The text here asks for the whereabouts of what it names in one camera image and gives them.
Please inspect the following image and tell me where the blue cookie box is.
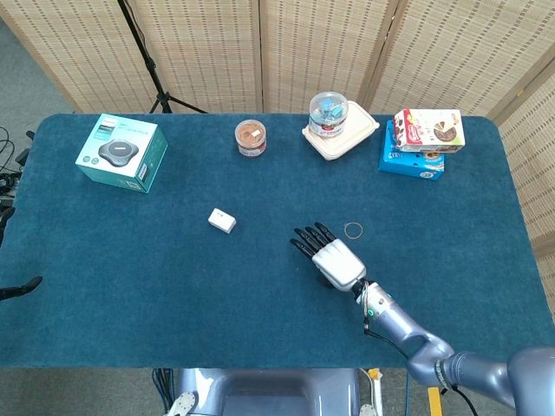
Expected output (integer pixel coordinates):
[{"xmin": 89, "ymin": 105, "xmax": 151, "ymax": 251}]
[{"xmin": 377, "ymin": 120, "xmax": 447, "ymax": 181}]

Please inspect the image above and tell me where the clear binder clip jar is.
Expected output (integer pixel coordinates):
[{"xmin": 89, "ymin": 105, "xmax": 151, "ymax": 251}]
[{"xmin": 308, "ymin": 91, "xmax": 350, "ymax": 139}]

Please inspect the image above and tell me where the blue table cloth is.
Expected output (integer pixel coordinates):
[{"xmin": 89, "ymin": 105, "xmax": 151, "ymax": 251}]
[{"xmin": 0, "ymin": 113, "xmax": 555, "ymax": 370}]

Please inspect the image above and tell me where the black cable bundle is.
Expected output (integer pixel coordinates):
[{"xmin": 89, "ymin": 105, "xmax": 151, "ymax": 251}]
[{"xmin": 0, "ymin": 127, "xmax": 36, "ymax": 198}]

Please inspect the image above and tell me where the green speaker box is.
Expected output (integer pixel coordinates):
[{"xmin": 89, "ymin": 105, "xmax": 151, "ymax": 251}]
[{"xmin": 75, "ymin": 113, "xmax": 169, "ymax": 194}]

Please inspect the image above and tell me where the small white box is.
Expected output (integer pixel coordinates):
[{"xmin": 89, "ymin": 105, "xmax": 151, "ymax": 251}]
[{"xmin": 207, "ymin": 207, "xmax": 238, "ymax": 235}]

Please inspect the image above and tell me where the red white cookie box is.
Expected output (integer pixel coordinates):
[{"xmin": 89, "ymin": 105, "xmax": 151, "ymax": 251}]
[{"xmin": 393, "ymin": 107, "xmax": 467, "ymax": 154}]

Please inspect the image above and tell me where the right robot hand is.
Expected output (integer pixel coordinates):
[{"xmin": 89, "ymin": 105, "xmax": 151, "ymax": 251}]
[{"xmin": 290, "ymin": 222, "xmax": 368, "ymax": 292}]

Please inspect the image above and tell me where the white power strip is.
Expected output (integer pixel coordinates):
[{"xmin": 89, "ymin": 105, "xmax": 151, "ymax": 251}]
[{"xmin": 365, "ymin": 367, "xmax": 383, "ymax": 412}]

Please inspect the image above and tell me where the grey robot torso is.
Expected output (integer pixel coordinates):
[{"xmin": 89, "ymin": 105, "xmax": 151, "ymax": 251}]
[{"xmin": 166, "ymin": 367, "xmax": 379, "ymax": 416}]

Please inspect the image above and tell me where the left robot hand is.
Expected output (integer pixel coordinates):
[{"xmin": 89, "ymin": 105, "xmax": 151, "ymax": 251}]
[{"xmin": 0, "ymin": 206, "xmax": 44, "ymax": 302}]

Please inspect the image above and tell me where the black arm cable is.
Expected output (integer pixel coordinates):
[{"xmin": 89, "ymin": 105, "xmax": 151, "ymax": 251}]
[{"xmin": 362, "ymin": 298, "xmax": 411, "ymax": 361}]

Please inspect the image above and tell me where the black tripod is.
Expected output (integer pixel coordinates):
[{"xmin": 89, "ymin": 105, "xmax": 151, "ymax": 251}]
[{"xmin": 115, "ymin": 0, "xmax": 208, "ymax": 115}]

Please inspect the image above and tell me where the beige lunch container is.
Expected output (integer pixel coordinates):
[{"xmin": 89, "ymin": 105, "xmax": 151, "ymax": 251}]
[{"xmin": 301, "ymin": 101, "xmax": 381, "ymax": 162}]

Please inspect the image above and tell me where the rubber band jar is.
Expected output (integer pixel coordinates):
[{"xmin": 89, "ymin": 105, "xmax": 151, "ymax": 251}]
[{"xmin": 234, "ymin": 120, "xmax": 267, "ymax": 159}]

